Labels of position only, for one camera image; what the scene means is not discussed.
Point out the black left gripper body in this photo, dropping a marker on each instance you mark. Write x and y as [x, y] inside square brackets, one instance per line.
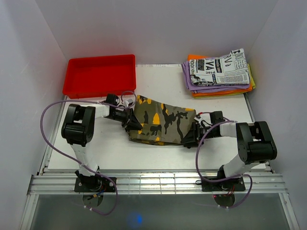
[121, 116]

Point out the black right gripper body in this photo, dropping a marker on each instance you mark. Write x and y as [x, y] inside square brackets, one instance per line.
[201, 132]

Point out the camouflage yellow green trousers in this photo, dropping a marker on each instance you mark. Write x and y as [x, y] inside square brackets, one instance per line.
[162, 124]

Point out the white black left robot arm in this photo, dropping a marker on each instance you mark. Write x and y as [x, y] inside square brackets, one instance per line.
[78, 131]

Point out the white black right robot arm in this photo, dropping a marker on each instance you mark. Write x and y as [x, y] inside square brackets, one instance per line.
[255, 145]

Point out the newspaper print folded trousers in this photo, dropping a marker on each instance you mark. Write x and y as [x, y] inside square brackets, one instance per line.
[231, 69]

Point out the yellow-green folded trousers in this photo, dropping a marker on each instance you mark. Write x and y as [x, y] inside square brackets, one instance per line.
[252, 83]

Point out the purple folded trousers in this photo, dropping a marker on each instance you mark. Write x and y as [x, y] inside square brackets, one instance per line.
[214, 89]

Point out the orange folded trousers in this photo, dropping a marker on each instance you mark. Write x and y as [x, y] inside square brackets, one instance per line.
[199, 95]

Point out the red plastic tray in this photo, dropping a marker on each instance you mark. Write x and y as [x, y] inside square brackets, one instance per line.
[91, 77]

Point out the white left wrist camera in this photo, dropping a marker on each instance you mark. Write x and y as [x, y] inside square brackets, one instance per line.
[128, 103]

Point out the aluminium frame rail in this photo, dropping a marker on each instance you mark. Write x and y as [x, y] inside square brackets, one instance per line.
[151, 183]

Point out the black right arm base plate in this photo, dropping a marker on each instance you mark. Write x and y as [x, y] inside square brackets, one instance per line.
[231, 185]

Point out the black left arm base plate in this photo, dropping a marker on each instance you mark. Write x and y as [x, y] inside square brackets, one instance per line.
[105, 186]

